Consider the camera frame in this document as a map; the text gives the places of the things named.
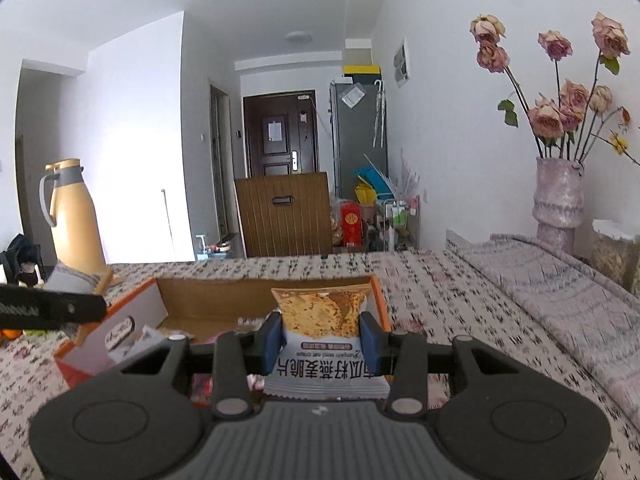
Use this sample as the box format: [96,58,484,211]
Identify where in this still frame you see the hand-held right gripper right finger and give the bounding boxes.
[360,311,521,418]

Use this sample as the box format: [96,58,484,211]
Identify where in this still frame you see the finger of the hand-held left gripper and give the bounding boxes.
[48,288,107,330]

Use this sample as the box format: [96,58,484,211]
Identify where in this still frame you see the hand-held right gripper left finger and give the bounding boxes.
[120,312,283,418]

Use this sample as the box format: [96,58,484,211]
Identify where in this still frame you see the white packet with crisp picture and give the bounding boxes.
[263,287,391,401]

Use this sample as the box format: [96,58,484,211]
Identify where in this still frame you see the red cardboard box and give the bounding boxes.
[53,274,394,407]

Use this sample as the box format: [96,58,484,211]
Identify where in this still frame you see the black bag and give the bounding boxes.
[0,233,44,287]

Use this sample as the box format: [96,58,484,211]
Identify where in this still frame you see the yellow thermos jug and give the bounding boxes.
[39,158,114,293]

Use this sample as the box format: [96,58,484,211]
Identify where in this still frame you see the red gift box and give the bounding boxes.
[341,201,365,249]

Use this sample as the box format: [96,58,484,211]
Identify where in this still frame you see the storage rack with bottles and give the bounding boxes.
[374,197,421,252]

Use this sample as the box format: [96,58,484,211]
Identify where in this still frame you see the blue plastic item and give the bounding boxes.
[349,167,389,194]

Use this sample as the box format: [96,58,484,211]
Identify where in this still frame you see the white plastic bundle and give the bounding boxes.
[399,147,427,197]

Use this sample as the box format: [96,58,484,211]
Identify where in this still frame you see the dark brown door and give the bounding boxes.
[243,91,320,187]

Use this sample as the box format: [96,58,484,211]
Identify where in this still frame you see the grey patterned cloth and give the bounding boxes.
[451,232,640,407]

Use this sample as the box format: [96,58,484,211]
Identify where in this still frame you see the grey refrigerator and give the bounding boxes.
[328,79,389,202]

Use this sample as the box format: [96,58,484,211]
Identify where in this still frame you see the white umbrella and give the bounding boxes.
[372,78,389,149]

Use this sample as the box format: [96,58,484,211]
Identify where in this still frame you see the pink textured vase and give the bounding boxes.
[531,156,586,257]

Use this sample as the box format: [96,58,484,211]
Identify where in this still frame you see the paper sheet on refrigerator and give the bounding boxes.
[340,84,366,109]

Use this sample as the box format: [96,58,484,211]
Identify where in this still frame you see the glass jar with lid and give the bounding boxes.
[591,218,640,287]

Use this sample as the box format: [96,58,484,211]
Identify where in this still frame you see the yellow and black box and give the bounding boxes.
[342,63,382,86]

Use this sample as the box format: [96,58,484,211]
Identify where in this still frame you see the dried pink roses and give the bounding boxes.
[469,12,632,162]

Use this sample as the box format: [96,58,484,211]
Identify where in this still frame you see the yellow flower branches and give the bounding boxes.
[606,131,640,167]

